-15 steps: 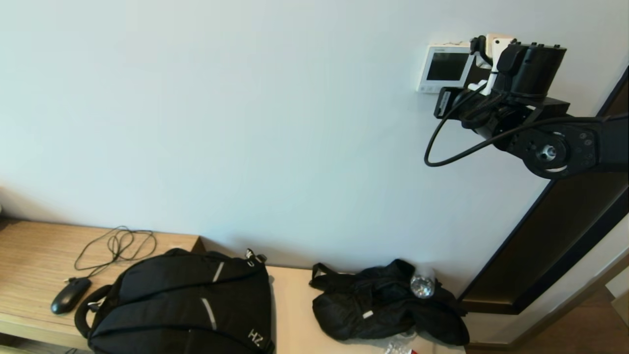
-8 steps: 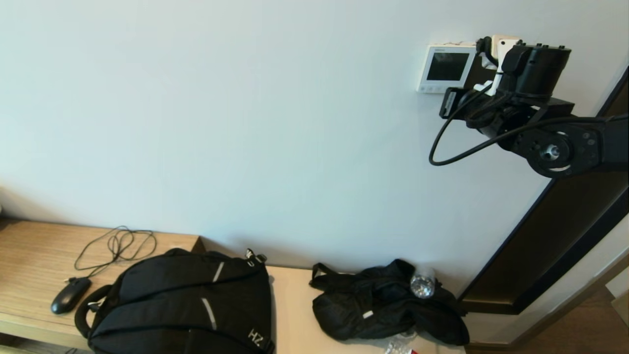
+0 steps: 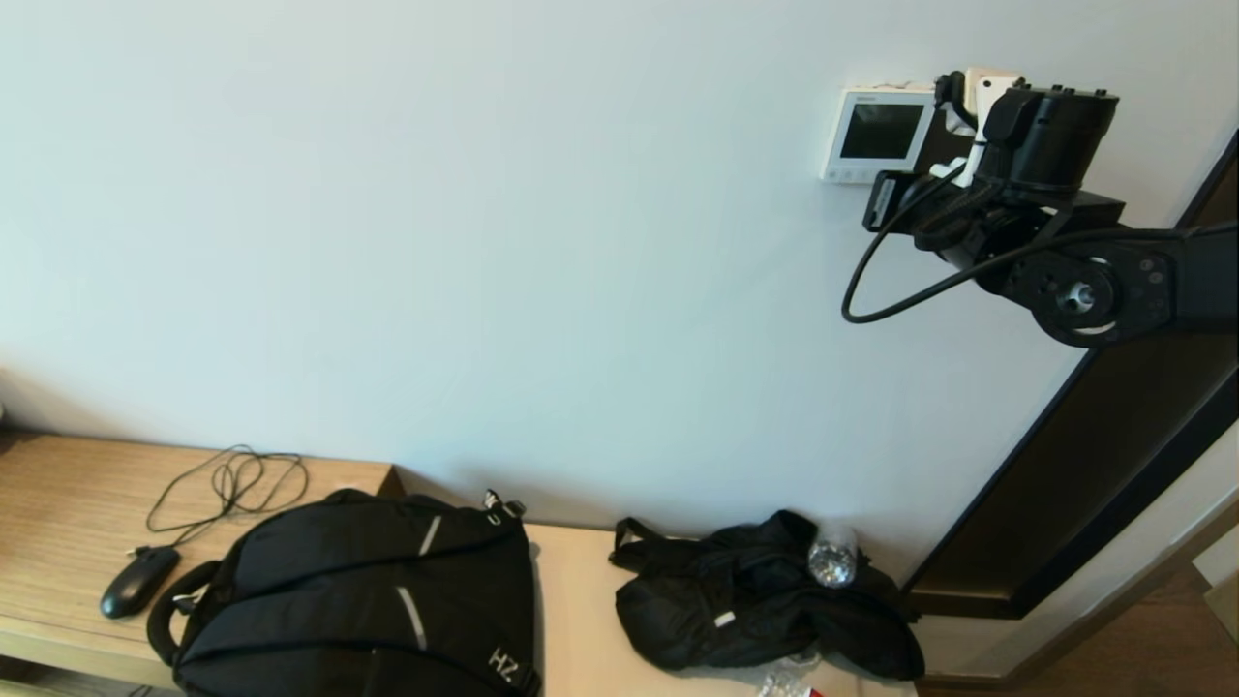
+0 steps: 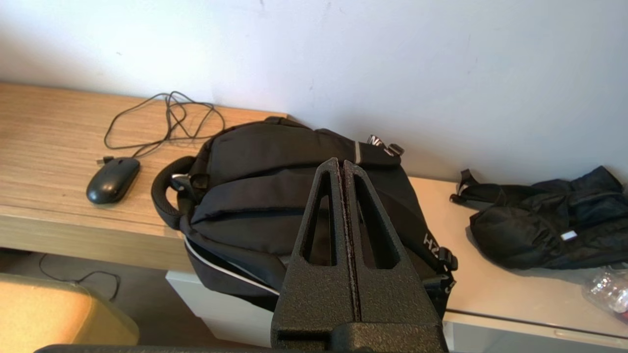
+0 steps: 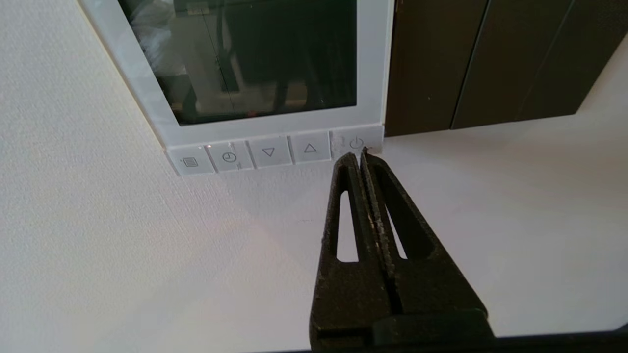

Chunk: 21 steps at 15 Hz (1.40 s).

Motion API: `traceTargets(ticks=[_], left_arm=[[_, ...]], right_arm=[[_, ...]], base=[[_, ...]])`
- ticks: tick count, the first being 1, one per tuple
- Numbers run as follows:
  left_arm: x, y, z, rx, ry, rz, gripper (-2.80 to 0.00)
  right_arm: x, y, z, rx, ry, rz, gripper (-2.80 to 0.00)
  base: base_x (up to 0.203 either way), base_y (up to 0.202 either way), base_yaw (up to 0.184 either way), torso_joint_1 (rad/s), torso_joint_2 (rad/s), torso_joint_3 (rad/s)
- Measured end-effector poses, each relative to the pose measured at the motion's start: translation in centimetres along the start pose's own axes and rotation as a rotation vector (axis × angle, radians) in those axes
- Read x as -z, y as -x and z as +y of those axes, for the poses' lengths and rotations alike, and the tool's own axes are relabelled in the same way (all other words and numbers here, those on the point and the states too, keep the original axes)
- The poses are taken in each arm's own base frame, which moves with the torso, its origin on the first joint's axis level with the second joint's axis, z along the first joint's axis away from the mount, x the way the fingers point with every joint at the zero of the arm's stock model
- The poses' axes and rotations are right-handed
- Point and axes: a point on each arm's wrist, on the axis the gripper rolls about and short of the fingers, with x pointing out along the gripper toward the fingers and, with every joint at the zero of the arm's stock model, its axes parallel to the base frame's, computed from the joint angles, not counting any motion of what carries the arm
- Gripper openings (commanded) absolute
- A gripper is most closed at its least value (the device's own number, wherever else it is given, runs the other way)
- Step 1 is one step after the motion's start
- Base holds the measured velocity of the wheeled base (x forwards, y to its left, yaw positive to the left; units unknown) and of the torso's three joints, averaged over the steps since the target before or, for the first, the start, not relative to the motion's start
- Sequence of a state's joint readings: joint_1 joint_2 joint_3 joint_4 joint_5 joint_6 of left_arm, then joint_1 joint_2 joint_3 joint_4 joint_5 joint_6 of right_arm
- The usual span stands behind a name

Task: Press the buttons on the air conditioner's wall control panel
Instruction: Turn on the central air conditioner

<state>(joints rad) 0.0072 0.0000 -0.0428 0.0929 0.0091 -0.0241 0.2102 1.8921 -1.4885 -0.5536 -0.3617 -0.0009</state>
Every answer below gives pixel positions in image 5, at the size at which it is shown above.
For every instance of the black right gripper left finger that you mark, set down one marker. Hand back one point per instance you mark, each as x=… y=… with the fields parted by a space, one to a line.
x=348 y=294

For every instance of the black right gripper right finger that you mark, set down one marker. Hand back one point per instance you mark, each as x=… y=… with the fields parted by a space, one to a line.
x=431 y=289

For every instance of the white wall thermostat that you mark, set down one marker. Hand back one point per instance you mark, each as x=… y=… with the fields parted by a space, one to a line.
x=274 y=125

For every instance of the dark brown wall switch plate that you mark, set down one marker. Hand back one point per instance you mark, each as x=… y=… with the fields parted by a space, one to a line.
x=431 y=68

